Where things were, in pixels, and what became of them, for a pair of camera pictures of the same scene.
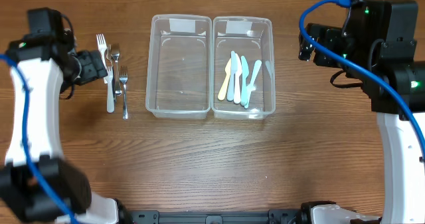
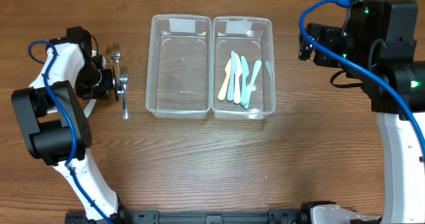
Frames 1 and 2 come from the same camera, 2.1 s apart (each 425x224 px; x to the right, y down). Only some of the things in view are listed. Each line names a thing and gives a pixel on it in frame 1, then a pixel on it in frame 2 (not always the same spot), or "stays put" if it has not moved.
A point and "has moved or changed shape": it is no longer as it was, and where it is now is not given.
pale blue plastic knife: x=233 y=68 stays put
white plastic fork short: x=109 y=81 has moved or changed shape
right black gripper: x=319 y=42 stays put
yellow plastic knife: x=222 y=92 stays put
